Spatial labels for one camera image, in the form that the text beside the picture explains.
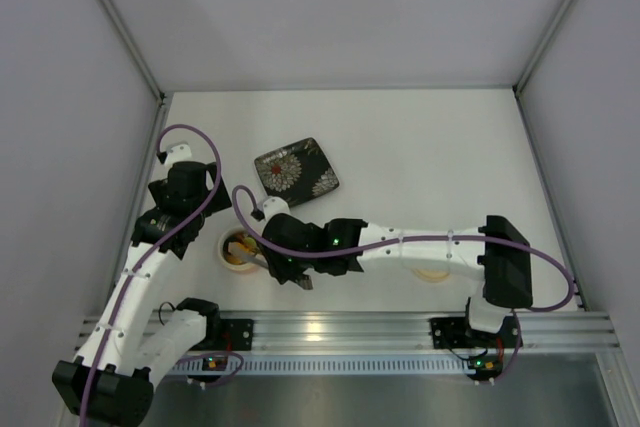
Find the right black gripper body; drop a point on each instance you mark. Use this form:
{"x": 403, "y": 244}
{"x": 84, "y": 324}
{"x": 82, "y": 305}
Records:
{"x": 282, "y": 257}

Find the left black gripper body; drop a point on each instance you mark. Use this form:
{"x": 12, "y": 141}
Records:
{"x": 187, "y": 179}

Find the white round bowl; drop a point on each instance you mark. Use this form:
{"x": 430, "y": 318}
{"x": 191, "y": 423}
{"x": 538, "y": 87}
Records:
{"x": 239, "y": 252}

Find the cream round lid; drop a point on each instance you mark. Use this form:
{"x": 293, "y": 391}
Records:
{"x": 431, "y": 276}

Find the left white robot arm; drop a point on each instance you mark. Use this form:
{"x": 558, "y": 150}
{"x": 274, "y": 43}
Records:
{"x": 114, "y": 375}

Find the black floral square plate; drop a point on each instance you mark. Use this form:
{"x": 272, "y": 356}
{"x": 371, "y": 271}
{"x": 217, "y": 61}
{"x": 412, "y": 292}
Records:
{"x": 298, "y": 172}

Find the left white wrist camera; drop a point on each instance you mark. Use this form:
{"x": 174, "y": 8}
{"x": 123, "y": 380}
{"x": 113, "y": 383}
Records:
{"x": 175, "y": 153}

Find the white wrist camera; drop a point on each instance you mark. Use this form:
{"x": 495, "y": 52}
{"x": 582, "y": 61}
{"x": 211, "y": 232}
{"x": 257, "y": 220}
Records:
{"x": 175, "y": 153}
{"x": 270, "y": 207}

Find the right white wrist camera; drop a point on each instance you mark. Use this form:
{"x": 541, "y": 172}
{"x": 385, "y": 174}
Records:
{"x": 270, "y": 207}

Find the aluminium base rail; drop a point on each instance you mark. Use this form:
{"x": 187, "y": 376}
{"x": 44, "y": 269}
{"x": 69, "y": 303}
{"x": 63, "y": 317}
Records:
{"x": 324, "y": 333}

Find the grey slotted cable duct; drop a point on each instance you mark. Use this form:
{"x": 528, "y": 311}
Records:
{"x": 306, "y": 365}

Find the left aluminium frame post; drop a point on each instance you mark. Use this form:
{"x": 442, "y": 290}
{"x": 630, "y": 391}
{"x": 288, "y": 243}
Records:
{"x": 118, "y": 23}

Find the aluminium frame post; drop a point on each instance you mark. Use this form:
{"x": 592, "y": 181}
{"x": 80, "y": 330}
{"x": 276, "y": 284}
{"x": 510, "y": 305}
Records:
{"x": 118, "y": 23}
{"x": 550, "y": 31}

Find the right aluminium frame post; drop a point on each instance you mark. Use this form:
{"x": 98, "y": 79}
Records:
{"x": 550, "y": 31}

